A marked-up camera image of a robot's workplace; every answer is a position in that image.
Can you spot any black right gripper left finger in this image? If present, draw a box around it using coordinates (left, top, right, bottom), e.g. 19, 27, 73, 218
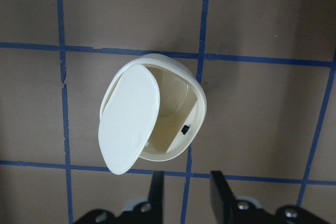
148, 171, 164, 223

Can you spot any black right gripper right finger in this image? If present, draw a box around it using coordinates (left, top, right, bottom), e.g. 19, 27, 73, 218
210, 171, 236, 223

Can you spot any white lidded trash can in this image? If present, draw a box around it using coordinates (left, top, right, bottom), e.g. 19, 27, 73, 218
98, 54, 207, 175

